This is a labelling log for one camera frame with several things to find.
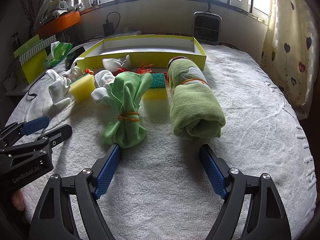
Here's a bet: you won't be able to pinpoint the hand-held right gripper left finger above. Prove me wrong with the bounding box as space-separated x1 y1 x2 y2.
30 144 123 240

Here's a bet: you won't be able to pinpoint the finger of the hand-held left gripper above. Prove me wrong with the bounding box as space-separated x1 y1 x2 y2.
0 116 50 147
0 124 73 167

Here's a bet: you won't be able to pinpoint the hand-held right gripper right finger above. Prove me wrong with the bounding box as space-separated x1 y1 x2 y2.
199 144 292 240

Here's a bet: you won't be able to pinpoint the yellow sponge with green pad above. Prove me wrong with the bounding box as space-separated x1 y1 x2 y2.
142 73 167 100
69 74 96 103

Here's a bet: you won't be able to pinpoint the green towel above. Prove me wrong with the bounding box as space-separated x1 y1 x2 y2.
167 56 225 139

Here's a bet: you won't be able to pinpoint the white sock bundle green toes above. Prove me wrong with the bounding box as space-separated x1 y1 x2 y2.
91 70 118 105

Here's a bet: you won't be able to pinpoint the green cloth bundle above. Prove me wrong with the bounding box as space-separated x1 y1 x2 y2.
103 72 153 149

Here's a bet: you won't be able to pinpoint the red tassel ornament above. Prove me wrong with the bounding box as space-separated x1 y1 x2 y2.
116 60 154 75

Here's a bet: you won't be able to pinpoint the yellow-green shallow cardboard box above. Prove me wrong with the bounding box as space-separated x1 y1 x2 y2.
75 35 207 72

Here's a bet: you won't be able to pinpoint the person's left hand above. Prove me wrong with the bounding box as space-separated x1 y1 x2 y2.
11 190 25 212

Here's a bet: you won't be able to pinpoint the white terry blanket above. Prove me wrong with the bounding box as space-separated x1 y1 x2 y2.
7 41 315 240

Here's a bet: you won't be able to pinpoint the green and white plastic bag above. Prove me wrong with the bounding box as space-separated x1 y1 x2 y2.
44 41 75 68

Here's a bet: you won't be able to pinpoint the white power strip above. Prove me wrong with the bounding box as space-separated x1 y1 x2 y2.
114 30 142 37

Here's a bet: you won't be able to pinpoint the small grey desk fan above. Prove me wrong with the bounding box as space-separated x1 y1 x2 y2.
191 12 223 46

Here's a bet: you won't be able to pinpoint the cream curtain with hearts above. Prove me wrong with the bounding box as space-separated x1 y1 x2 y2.
261 0 315 119

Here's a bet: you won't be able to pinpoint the loose black cable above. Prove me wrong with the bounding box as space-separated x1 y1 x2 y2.
27 77 52 97

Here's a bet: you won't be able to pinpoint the black charging cable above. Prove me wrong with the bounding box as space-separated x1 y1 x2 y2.
106 12 121 34

